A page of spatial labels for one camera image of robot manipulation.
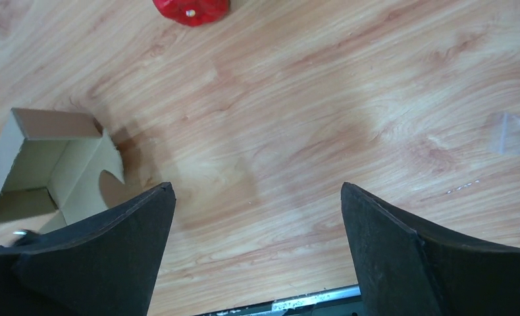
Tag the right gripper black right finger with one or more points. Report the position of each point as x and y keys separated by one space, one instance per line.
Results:
x=407 y=265

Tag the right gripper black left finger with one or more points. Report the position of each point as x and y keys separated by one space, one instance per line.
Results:
x=106 y=264

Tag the brown cardboard paper box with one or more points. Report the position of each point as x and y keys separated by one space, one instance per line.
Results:
x=57 y=163

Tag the red toy pepper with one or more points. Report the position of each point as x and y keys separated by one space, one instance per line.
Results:
x=193 y=12

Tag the aluminium frame rail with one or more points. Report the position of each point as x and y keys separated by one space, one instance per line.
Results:
x=345 y=301

